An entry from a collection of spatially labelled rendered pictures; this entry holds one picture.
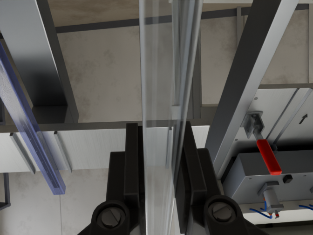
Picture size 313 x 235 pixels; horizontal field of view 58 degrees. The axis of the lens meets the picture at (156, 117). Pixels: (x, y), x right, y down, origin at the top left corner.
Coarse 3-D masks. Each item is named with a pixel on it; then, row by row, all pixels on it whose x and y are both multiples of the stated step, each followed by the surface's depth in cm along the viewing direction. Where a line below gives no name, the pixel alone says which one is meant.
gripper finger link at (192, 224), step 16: (192, 144) 11; (192, 160) 11; (208, 160) 12; (192, 176) 10; (208, 176) 11; (176, 192) 12; (192, 192) 9; (208, 192) 10; (192, 208) 10; (192, 224) 10
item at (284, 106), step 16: (256, 96) 42; (272, 96) 42; (288, 96) 43; (304, 96) 43; (272, 112) 46; (288, 112) 46; (304, 112) 46; (240, 128) 48; (272, 128) 49; (288, 128) 50; (304, 128) 50; (240, 144) 53; (256, 144) 53; (272, 144) 54; (288, 144) 54; (304, 144) 55; (224, 160) 57
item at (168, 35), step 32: (160, 0) 6; (192, 0) 6; (160, 32) 6; (192, 32) 7; (160, 64) 7; (192, 64) 7; (160, 96) 8; (160, 128) 9; (160, 160) 10; (160, 192) 12; (160, 224) 15
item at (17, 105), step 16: (0, 48) 20; (0, 64) 20; (0, 80) 21; (16, 80) 22; (0, 96) 22; (16, 96) 22; (16, 112) 23; (32, 112) 25; (32, 128) 25; (32, 144) 27; (48, 160) 29; (48, 176) 31; (64, 192) 34
